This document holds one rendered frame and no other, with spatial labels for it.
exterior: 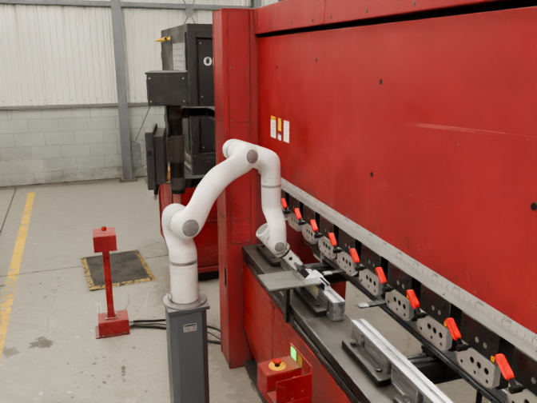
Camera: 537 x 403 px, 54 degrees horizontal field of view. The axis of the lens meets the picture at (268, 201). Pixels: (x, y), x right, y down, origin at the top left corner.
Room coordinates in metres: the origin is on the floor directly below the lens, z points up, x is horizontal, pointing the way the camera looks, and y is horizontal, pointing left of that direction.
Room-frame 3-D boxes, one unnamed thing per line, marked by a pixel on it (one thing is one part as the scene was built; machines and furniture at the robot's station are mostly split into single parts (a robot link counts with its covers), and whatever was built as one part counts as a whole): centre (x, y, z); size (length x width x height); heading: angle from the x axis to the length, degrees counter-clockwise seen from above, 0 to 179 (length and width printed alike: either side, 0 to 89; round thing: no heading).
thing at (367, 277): (1.87, -0.42, 1.26); 0.15 x 0.09 x 0.17; 18
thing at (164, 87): (3.46, 0.64, 1.53); 0.51 x 0.25 x 0.85; 8
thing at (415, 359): (1.97, -0.79, 0.81); 0.64 x 0.08 x 0.14; 108
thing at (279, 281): (2.37, -0.10, 1.00); 0.26 x 0.18 x 0.01; 108
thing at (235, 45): (3.40, -0.10, 1.15); 0.85 x 0.25 x 2.30; 108
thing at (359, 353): (1.83, -0.38, 0.89); 0.30 x 0.05 x 0.03; 18
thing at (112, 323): (3.68, 1.20, 0.41); 0.25 x 0.20 x 0.83; 108
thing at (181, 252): (2.16, 0.38, 1.30); 0.19 x 0.12 x 0.24; 30
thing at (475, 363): (1.30, -0.61, 1.26); 0.15 x 0.09 x 0.17; 18
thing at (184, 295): (2.13, 0.37, 1.09); 0.19 x 0.19 x 0.18
